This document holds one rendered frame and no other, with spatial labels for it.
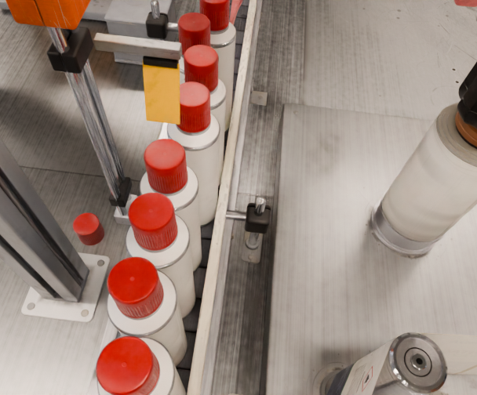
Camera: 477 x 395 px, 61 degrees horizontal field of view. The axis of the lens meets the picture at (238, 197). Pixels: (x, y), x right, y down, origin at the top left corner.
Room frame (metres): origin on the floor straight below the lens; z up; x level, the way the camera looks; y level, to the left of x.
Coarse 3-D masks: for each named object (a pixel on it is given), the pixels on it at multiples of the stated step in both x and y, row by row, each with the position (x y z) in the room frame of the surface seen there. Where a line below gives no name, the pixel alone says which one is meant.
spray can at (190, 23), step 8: (184, 16) 0.37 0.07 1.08; (192, 16) 0.37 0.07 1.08; (200, 16) 0.37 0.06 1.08; (184, 24) 0.36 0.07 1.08; (192, 24) 0.36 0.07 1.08; (200, 24) 0.36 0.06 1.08; (208, 24) 0.36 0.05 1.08; (184, 32) 0.35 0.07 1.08; (192, 32) 0.35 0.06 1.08; (200, 32) 0.35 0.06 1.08; (208, 32) 0.36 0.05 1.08; (184, 40) 0.35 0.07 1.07; (192, 40) 0.35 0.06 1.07; (200, 40) 0.35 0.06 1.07; (208, 40) 0.36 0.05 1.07; (184, 48) 0.35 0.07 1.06
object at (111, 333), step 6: (198, 0) 0.59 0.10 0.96; (198, 6) 0.58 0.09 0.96; (198, 12) 0.56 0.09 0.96; (162, 126) 0.33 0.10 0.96; (162, 132) 0.32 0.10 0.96; (162, 138) 0.31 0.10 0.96; (126, 252) 0.16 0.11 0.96; (108, 318) 0.09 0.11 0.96; (108, 324) 0.09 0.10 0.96; (108, 330) 0.08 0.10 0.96; (114, 330) 0.08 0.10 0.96; (108, 336) 0.08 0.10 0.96; (114, 336) 0.08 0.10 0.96; (102, 342) 0.07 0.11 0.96; (108, 342) 0.07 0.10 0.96; (102, 348) 0.07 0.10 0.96; (96, 360) 0.06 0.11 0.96; (96, 378) 0.04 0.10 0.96; (90, 384) 0.04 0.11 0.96; (90, 390) 0.03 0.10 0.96; (96, 390) 0.03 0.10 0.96
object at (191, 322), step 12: (240, 12) 0.70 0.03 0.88; (240, 24) 0.66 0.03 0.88; (240, 36) 0.63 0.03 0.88; (240, 48) 0.60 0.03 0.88; (204, 228) 0.24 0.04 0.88; (204, 240) 0.22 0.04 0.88; (204, 252) 0.20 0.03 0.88; (204, 264) 0.19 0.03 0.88; (204, 276) 0.17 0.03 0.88; (192, 312) 0.13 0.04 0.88; (192, 324) 0.12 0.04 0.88; (192, 336) 0.10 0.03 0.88; (192, 348) 0.09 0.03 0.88; (180, 372) 0.06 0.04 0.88
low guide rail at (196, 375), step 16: (256, 0) 0.69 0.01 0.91; (240, 64) 0.51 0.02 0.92; (240, 80) 0.48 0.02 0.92; (240, 96) 0.44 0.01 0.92; (240, 112) 0.42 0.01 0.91; (224, 160) 0.32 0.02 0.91; (224, 176) 0.30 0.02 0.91; (224, 192) 0.27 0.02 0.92; (224, 208) 0.25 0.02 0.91; (208, 272) 0.16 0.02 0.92; (208, 288) 0.15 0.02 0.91; (208, 304) 0.13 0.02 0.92; (208, 320) 0.11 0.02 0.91; (208, 336) 0.10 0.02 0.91; (192, 368) 0.06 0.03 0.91; (192, 384) 0.05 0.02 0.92
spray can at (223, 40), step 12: (204, 0) 0.40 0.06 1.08; (216, 0) 0.40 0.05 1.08; (228, 0) 0.41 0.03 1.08; (204, 12) 0.40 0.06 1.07; (216, 12) 0.40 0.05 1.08; (228, 12) 0.41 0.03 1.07; (216, 24) 0.40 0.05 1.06; (228, 24) 0.41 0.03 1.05; (216, 36) 0.40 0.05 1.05; (228, 36) 0.40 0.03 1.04; (216, 48) 0.39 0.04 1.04; (228, 48) 0.40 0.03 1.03; (228, 60) 0.40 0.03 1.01; (228, 72) 0.40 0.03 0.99; (228, 84) 0.40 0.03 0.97; (228, 96) 0.40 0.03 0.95; (228, 108) 0.40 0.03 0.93; (228, 120) 0.40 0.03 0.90
